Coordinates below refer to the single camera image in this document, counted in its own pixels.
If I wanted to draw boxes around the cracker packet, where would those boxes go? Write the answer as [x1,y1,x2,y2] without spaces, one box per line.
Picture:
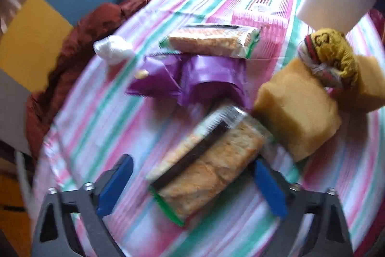
[159,24,261,59]
[146,105,277,227]

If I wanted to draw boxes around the yellow knitted cloth bundle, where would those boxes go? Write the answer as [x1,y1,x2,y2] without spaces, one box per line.
[298,28,360,95]

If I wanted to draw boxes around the red-brown jacket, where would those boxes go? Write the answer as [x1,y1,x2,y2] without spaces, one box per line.
[24,0,161,155]

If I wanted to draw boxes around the large yellow sponge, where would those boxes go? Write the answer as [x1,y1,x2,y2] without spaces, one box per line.
[252,58,343,162]

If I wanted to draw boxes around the white plastic bag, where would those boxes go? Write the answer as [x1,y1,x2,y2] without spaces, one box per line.
[94,35,134,66]

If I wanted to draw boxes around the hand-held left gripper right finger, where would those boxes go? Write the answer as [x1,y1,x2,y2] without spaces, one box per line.
[253,159,354,257]

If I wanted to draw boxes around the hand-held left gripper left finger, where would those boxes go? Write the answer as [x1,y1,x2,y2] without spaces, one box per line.
[32,154,134,257]

